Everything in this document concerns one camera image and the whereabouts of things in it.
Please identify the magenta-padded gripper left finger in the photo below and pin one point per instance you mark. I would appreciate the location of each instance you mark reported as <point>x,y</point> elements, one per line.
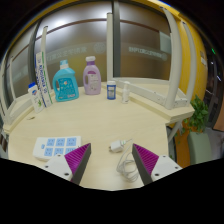
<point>71,163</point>

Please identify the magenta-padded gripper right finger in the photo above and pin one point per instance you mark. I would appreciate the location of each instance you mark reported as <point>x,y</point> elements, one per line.
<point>151,163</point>

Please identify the white charger block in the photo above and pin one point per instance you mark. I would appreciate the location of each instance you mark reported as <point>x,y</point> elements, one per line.
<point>116,146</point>

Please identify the white power strip blue sockets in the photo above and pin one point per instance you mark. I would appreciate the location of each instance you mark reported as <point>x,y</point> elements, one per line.
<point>55,146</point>

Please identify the pale green planter box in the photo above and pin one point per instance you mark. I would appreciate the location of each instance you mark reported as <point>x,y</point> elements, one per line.
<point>199,148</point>

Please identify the small flat object on table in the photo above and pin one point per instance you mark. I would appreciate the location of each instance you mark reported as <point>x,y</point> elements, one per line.
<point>31,117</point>

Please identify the green potted plant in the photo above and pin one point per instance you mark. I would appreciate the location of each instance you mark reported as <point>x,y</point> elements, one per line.
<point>198,115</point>

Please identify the white bottle with blue cap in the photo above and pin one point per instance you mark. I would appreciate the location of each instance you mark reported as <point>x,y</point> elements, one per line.
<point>35,98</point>

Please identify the blue detergent bottle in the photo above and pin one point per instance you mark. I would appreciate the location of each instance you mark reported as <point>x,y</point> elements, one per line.
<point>65,85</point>

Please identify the upturned white-legged table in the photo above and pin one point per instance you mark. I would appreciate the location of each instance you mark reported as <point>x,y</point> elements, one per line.
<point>173,66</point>
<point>13,110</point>

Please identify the small blue and white bottle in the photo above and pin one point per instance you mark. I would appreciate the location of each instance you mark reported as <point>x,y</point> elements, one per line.
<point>111,90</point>

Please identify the purple detergent bottle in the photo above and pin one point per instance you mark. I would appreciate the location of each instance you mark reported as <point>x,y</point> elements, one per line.
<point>92,78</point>

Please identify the tall white and blue box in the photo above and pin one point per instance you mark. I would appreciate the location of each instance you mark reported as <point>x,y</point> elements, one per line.
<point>43,80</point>

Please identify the dark glass door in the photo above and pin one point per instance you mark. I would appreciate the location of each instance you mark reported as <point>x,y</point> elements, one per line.
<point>213,90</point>

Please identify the green exit sign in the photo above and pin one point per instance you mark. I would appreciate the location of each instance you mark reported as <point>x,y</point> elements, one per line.
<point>213,51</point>

